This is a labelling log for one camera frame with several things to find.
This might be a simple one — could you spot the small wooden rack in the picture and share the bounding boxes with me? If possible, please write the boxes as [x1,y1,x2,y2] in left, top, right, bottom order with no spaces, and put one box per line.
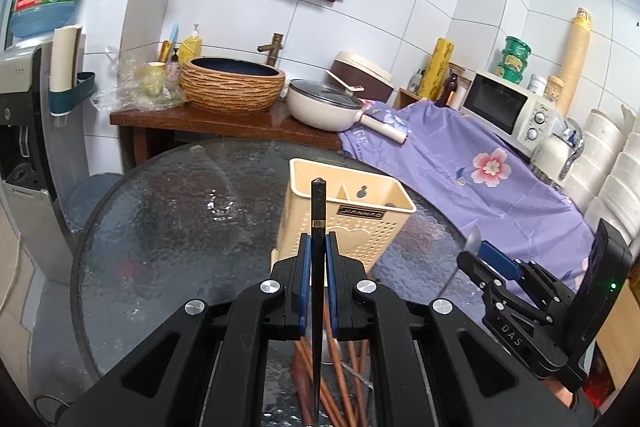
[394,87,426,110]

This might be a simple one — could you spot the brown white rice cooker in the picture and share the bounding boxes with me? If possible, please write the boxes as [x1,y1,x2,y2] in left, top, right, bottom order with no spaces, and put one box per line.
[327,51,395,105]

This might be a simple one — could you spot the tall stack of tan cups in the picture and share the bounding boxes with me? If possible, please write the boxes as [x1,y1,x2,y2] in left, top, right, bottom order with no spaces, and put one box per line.
[555,7,593,118]

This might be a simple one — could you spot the glass pan lid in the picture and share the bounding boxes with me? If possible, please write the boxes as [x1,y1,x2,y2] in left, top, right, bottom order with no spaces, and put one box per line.
[289,79,363,104]

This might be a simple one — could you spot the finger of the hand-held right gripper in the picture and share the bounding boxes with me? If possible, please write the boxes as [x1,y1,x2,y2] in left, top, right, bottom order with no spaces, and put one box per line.
[479,240,577,309]
[456,251,547,324]

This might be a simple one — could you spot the yellow dish soap bottle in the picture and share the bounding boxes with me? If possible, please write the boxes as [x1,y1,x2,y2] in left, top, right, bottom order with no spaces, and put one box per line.
[179,23,203,64]

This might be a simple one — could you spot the clear plastic bags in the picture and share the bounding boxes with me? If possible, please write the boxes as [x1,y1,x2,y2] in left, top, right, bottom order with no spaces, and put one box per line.
[92,47,188,112]

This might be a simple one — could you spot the grey water dispenser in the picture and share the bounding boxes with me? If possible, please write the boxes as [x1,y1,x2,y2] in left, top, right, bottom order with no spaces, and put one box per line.
[0,42,88,283]

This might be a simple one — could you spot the black chopstick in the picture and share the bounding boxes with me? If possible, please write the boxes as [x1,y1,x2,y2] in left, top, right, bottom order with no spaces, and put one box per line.
[310,177,329,427]

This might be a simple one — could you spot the white rice paddle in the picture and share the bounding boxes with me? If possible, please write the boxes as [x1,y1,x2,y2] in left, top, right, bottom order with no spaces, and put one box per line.
[327,71,366,92]

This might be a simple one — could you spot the brown glass bottle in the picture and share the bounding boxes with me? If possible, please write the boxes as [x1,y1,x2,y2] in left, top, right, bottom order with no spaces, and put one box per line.
[439,69,460,108]

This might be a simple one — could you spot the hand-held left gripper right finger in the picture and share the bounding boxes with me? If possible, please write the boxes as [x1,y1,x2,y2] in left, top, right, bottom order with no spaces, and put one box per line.
[325,232,583,427]

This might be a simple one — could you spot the yellow cup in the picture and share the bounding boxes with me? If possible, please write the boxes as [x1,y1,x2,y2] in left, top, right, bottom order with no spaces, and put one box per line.
[142,61,166,98]

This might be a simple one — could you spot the white electric kettle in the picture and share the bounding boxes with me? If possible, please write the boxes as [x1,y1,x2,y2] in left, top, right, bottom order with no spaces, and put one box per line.
[532,117,586,182]

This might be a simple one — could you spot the clear plastic spoon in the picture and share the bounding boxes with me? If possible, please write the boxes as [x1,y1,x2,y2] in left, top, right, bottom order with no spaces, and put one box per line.
[462,226,484,256]

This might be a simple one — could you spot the cream plastic utensil holder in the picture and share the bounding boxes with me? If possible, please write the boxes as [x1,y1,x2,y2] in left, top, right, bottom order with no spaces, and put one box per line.
[274,158,418,280]

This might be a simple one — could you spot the brass faucet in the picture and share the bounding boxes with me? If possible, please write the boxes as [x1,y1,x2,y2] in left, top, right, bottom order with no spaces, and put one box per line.
[257,33,285,68]

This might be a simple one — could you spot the teal cup holder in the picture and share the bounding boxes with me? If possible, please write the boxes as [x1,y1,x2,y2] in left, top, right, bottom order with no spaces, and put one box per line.
[47,72,96,116]

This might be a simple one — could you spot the brown woven-look sink basin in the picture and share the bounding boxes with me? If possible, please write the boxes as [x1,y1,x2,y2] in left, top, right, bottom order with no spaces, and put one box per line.
[179,56,287,116]

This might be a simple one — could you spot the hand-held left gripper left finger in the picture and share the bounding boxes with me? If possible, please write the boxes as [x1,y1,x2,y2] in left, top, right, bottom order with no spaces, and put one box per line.
[57,232,313,427]

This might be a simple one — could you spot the person's right forearm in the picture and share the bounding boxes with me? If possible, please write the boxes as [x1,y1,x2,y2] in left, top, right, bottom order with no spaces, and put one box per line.
[542,377,603,427]

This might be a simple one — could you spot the white microwave oven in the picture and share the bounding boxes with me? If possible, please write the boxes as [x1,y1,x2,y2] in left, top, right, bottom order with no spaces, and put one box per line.
[460,71,566,152]

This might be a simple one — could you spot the cream cooking pan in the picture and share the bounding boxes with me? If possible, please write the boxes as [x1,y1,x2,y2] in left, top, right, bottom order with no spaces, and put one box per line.
[286,79,411,142]

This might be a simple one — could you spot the purple floral cloth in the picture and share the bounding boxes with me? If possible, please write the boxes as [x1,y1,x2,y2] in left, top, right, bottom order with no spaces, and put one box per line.
[340,99,608,303]

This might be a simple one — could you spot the dark wooden counter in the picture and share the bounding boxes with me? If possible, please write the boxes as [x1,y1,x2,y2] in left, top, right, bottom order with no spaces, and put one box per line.
[110,99,346,168]

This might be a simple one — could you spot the blue plastic bin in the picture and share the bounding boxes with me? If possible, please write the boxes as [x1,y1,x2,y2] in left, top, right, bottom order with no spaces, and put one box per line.
[67,172,123,233]

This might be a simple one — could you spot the yellow wrap roll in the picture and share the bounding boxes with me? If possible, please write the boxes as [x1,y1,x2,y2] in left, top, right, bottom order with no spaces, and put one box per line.
[422,38,453,100]

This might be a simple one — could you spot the stacks of white paper bowls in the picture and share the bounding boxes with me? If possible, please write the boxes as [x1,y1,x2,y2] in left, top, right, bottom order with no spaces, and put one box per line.
[565,107,640,248]

